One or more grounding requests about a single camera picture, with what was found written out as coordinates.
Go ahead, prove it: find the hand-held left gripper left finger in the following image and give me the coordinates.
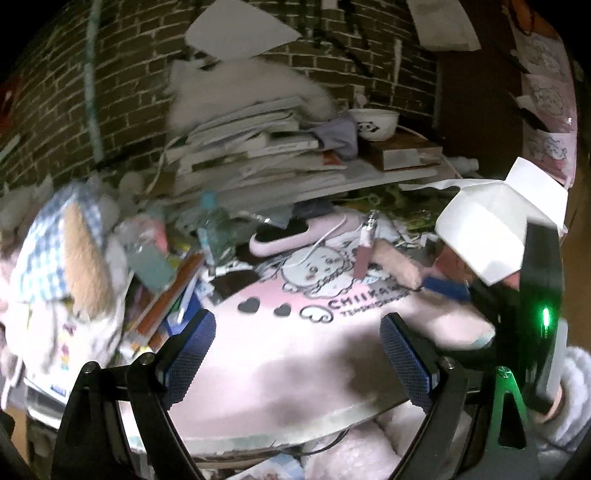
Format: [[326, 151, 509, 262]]
[[51, 308, 217, 480]]

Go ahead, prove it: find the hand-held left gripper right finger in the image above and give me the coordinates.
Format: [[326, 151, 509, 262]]
[[379, 313, 541, 480]]

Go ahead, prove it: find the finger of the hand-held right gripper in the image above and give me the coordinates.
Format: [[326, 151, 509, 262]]
[[422, 276, 522, 352]]

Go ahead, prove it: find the pink fluffy pompom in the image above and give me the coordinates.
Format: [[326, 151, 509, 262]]
[[372, 240, 426, 291]]

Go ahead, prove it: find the pink box with white flaps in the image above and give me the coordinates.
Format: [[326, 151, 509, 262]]
[[434, 157, 570, 287]]

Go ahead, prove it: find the person's right forearm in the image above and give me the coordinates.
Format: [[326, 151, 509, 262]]
[[531, 346, 591, 450]]

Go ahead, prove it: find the person's right hand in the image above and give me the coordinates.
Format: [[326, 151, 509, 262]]
[[529, 383, 566, 423]]

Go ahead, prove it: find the blue notebook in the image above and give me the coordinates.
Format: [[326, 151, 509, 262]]
[[161, 316, 192, 340]]

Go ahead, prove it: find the white pen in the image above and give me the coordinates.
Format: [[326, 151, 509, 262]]
[[178, 277, 197, 324]]

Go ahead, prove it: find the clear glass spray bottle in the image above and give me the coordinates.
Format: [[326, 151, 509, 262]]
[[117, 222, 178, 291]]

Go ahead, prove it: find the pink fluffy blanket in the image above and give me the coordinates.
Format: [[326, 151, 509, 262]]
[[300, 401, 495, 480]]

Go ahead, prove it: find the pink desk mat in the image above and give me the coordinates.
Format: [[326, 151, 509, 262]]
[[115, 226, 499, 457]]

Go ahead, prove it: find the clear bottle with teal cap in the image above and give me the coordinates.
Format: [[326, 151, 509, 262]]
[[196, 191, 234, 278]]

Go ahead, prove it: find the white plush toy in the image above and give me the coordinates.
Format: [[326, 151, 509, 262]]
[[0, 175, 139, 384]]

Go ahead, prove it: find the brown plush with checked cloth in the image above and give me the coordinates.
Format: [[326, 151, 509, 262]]
[[9, 182, 114, 321]]

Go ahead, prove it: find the brown cardboard box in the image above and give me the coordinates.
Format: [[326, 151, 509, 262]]
[[369, 134, 444, 171]]

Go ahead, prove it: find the pink handheld device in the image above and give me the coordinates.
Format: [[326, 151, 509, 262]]
[[248, 213, 365, 257]]

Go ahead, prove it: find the white panda bowl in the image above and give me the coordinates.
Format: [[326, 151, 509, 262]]
[[347, 109, 400, 142]]

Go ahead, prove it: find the pink cartoon hanging organizer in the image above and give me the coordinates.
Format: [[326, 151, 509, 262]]
[[508, 0, 578, 188]]

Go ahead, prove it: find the grey cloth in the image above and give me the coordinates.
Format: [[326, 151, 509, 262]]
[[314, 113, 361, 160]]

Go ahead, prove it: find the stack of books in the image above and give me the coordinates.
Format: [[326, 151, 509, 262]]
[[161, 95, 444, 208]]

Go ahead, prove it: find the white paper bag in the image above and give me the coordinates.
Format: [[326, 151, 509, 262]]
[[406, 0, 482, 51]]

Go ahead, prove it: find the white fluffy fur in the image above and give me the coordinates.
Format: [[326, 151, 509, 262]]
[[166, 60, 335, 132]]

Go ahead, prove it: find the teal pole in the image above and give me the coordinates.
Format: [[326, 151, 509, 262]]
[[85, 0, 105, 160]]

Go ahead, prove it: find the white paper sheet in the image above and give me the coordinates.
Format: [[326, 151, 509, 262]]
[[185, 0, 301, 63]]

